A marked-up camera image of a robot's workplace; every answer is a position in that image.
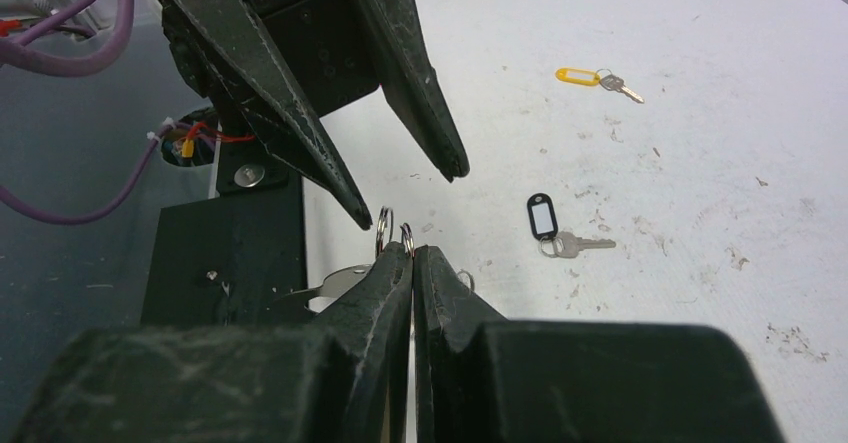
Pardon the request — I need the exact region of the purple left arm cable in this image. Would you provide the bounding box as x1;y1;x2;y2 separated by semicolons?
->
0;0;220;227

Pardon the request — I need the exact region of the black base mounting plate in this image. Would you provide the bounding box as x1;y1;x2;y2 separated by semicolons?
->
140;110;308;327

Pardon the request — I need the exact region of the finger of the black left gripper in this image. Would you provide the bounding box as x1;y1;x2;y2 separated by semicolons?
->
353;0;470;181
170;0;373;230

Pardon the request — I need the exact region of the silver key with ring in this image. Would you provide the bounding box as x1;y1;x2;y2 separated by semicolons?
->
599;69;645;104

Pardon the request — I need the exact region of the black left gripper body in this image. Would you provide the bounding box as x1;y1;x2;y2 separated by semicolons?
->
160;0;381;134

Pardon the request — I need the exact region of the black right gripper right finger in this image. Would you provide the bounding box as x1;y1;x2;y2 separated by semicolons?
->
412;246;783;442

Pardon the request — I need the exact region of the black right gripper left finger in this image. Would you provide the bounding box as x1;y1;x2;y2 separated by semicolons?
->
13;242;413;442

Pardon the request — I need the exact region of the silver carabiner keyring with rings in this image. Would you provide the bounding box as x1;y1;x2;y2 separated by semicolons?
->
260;207;475;326

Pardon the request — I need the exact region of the yellow key tag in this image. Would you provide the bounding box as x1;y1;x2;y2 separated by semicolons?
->
555;68;601;87

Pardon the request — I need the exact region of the black key tag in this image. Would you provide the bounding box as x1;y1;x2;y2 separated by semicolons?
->
526;193;559;241

